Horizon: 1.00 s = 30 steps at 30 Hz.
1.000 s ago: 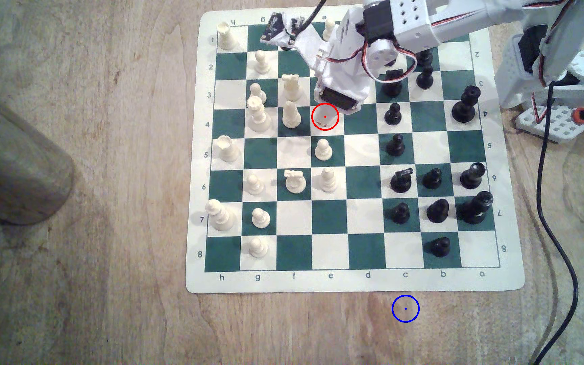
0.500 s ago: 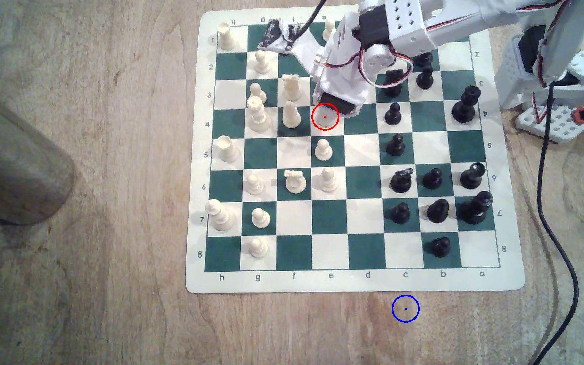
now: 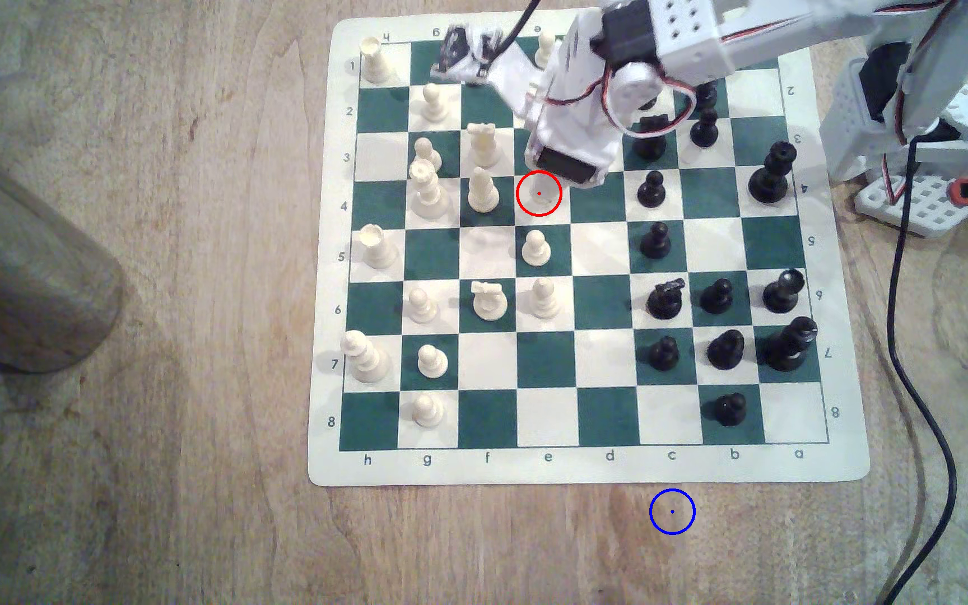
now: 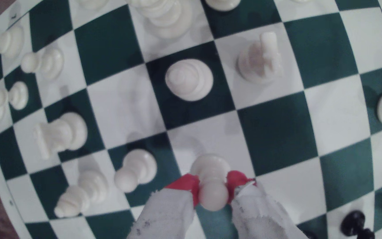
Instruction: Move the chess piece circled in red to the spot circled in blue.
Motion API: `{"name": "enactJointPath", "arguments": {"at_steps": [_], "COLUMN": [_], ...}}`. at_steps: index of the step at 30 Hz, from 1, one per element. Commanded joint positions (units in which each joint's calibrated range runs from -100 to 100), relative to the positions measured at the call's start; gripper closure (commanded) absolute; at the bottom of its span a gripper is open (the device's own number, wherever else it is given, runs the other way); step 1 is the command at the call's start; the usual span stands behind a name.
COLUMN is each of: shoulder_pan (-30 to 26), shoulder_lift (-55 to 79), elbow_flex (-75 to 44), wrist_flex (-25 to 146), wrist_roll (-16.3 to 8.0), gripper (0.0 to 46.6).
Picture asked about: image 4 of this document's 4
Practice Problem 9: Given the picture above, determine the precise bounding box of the white chess rook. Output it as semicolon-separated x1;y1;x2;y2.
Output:
33;112;88;160

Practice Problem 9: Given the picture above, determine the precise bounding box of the green and white chessboard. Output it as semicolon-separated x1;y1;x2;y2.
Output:
0;0;382;239

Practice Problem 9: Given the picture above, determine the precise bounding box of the black chess pawn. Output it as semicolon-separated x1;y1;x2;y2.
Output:
341;210;375;239

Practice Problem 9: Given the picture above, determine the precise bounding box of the white chess bishop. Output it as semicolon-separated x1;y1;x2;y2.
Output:
54;170;109;218

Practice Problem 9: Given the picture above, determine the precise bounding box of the white chess knight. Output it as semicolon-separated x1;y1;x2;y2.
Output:
237;31;283;84

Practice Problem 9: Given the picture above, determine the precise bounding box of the tall white chess queen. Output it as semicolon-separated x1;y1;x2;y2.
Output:
130;0;193;40

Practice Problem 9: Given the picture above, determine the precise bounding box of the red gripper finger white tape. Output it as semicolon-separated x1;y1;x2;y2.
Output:
226;170;308;239
126;173;200;239

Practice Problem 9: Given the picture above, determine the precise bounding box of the white pawn centre dark square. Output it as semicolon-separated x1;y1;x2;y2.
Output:
164;59;214;102

